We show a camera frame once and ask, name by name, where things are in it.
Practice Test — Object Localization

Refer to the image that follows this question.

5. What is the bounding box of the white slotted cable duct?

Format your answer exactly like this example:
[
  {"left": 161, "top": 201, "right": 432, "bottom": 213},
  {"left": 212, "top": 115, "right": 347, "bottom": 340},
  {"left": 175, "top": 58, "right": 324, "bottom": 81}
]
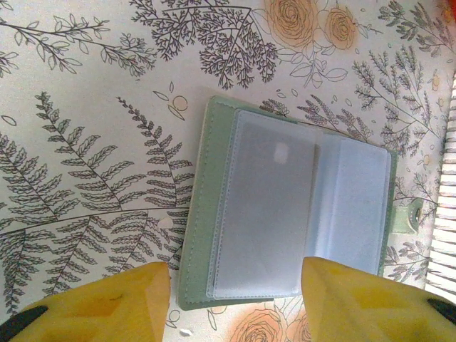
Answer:
[{"left": 425, "top": 69, "right": 456, "bottom": 296}]

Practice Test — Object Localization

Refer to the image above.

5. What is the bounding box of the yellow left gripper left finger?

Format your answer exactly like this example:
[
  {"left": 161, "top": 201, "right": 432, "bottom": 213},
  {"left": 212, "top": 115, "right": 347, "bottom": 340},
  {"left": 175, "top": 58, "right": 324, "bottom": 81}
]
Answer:
[{"left": 0, "top": 261, "right": 171, "bottom": 342}]

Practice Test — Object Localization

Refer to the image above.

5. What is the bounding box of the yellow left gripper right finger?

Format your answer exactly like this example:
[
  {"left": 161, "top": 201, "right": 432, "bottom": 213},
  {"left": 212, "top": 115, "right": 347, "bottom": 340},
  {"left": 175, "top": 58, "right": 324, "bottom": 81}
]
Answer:
[{"left": 301, "top": 256, "right": 456, "bottom": 342}]

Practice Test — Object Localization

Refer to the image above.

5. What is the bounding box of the grey credit card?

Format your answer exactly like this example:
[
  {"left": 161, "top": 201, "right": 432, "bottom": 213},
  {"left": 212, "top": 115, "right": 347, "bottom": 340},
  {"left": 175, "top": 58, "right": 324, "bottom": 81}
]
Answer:
[{"left": 217, "top": 119, "right": 318, "bottom": 291}]

